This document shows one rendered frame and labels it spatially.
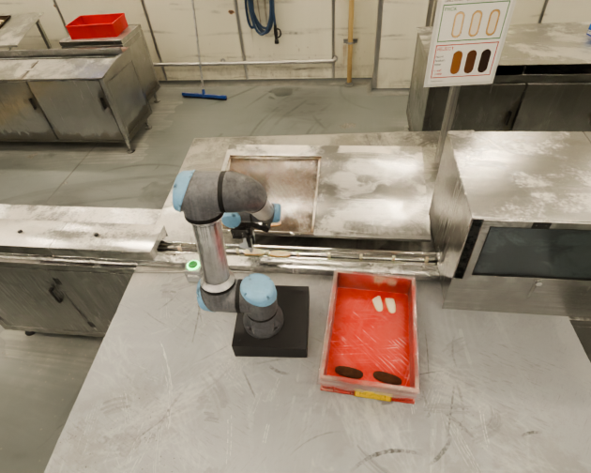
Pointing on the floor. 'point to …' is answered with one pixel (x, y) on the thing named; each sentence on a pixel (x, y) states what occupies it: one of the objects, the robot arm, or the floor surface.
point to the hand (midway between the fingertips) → (253, 246)
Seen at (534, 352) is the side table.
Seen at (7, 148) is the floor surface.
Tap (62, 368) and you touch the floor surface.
